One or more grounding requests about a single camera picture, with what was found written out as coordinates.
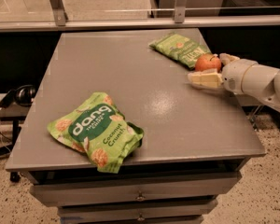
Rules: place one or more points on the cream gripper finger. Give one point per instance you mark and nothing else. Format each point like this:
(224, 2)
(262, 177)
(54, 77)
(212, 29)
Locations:
(210, 79)
(227, 58)

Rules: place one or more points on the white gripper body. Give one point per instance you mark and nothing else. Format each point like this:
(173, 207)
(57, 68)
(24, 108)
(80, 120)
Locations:
(234, 74)

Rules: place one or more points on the red apple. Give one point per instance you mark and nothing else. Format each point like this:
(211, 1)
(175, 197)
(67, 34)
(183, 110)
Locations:
(208, 61)

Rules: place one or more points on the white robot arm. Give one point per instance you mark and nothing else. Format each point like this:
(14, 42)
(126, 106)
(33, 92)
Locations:
(267, 81)

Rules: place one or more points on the green jalapeno chip bag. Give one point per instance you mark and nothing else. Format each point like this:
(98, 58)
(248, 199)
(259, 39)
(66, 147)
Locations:
(180, 49)

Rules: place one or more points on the green coconut crunch chip bag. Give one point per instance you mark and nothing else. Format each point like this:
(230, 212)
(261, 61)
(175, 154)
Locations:
(99, 130)

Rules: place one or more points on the grey drawer cabinet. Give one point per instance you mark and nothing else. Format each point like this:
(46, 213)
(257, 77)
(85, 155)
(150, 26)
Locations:
(186, 131)

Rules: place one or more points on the top grey drawer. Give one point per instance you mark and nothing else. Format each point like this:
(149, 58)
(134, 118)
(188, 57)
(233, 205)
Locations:
(135, 189)

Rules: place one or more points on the grey drawer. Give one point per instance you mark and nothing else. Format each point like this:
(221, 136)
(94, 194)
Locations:
(135, 189)
(137, 213)

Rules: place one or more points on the black headphones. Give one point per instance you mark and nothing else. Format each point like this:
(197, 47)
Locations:
(22, 96)

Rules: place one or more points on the metal railing frame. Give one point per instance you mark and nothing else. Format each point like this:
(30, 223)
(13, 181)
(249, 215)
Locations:
(91, 15)

